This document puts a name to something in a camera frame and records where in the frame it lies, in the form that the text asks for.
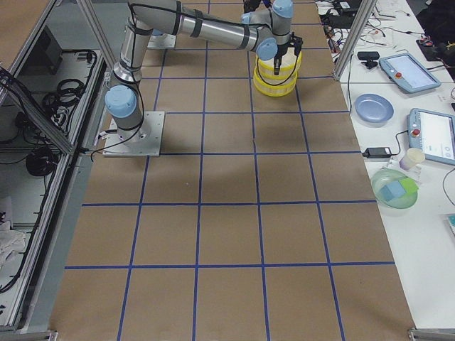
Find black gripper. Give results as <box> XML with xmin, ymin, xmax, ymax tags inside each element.
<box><xmin>274</xmin><ymin>35</ymin><xmax>290</xmax><ymax>75</ymax></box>

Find yellow bamboo steamer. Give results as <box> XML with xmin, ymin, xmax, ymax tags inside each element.
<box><xmin>253</xmin><ymin>69</ymin><xmax>297</xmax><ymax>97</ymax></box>
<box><xmin>255</xmin><ymin>48</ymin><xmax>302</xmax><ymax>85</ymax></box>

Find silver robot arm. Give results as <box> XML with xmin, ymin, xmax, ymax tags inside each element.
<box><xmin>105</xmin><ymin>1</ymin><xmax>301</xmax><ymax>144</ymax></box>

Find black webcam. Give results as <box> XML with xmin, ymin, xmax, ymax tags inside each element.
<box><xmin>357</xmin><ymin>51</ymin><xmax>380</xmax><ymax>70</ymax></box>

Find blue plate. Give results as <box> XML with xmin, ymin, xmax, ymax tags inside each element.
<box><xmin>355</xmin><ymin>94</ymin><xmax>394</xmax><ymax>128</ymax></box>

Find teach pendant far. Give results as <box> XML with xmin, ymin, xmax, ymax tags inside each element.
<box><xmin>378</xmin><ymin>53</ymin><xmax>441</xmax><ymax>93</ymax></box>

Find teach pendant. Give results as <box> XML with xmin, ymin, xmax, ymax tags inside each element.
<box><xmin>378</xmin><ymin>53</ymin><xmax>441</xmax><ymax>93</ymax></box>
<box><xmin>407</xmin><ymin>108</ymin><xmax>454</xmax><ymax>166</ymax></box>

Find black power adapter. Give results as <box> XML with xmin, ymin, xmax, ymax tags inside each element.
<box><xmin>362</xmin><ymin>147</ymin><xmax>392</xmax><ymax>159</ymax></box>

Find paper cup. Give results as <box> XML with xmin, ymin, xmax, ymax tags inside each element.
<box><xmin>399</xmin><ymin>148</ymin><xmax>425</xmax><ymax>171</ymax></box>

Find teach pendant near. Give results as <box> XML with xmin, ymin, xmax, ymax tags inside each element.
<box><xmin>407</xmin><ymin>108</ymin><xmax>454</xmax><ymax>166</ymax></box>

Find green glass bowl with blocks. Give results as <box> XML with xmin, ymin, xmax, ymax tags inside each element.
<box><xmin>371</xmin><ymin>168</ymin><xmax>419</xmax><ymax>216</ymax></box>

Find crumpled white cloth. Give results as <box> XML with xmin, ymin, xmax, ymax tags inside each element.
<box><xmin>0</xmin><ymin>197</ymin><xmax>26</xmax><ymax>271</ymax></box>

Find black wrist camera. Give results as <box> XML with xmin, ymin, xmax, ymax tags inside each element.
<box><xmin>242</xmin><ymin>0</ymin><xmax>262</xmax><ymax>13</ymax></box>
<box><xmin>289</xmin><ymin>32</ymin><xmax>303</xmax><ymax>57</ymax></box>

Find aluminium frame post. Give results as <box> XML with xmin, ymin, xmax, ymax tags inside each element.
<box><xmin>333</xmin><ymin>0</ymin><xmax>376</xmax><ymax>81</ymax></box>

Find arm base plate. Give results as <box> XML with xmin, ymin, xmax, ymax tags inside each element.
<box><xmin>147</xmin><ymin>31</ymin><xmax>176</xmax><ymax>50</ymax></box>
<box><xmin>102</xmin><ymin>111</ymin><xmax>165</xmax><ymax>157</ymax></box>

